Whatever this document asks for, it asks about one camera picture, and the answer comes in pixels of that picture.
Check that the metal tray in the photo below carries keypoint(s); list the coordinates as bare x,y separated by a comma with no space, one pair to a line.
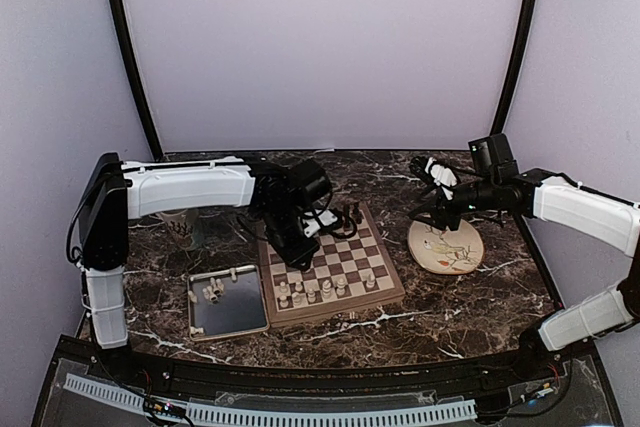
249,313

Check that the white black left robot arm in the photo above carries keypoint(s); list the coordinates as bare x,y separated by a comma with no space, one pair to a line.
283,199

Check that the cream patterned mug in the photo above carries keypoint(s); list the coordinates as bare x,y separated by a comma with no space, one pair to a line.
185,227

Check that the round bird pattern plate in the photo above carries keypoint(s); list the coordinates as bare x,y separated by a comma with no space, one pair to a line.
446,252

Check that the white perforated cable duct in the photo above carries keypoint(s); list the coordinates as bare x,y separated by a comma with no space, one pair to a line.
256,410

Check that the black frame post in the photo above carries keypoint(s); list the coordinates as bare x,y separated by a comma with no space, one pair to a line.
128,56
515,63

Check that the dark chess pieces row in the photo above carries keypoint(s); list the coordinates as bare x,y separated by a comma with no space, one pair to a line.
351,219

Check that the black right frame post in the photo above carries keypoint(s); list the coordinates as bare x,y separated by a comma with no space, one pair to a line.
515,63

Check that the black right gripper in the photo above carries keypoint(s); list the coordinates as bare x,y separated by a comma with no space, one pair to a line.
442,211

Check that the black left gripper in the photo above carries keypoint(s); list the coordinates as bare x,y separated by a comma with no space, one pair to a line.
300,257

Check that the black front rail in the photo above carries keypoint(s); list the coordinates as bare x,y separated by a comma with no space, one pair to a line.
305,369

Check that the white chess king piece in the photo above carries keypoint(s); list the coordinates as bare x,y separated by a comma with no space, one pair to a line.
341,288

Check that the white chess pieces in tray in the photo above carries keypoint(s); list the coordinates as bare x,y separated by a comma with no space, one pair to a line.
210,313

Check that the white chess knight piece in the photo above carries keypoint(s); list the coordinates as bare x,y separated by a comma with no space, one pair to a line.
298,299

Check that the white chess queen piece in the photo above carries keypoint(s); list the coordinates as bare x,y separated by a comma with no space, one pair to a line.
326,289

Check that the wooden chess board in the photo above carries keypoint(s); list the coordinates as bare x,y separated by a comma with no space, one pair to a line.
354,259

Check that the black left frame post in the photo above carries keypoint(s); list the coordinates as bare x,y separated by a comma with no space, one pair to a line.
128,56

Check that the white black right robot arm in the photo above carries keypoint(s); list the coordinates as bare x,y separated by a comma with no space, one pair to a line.
497,184

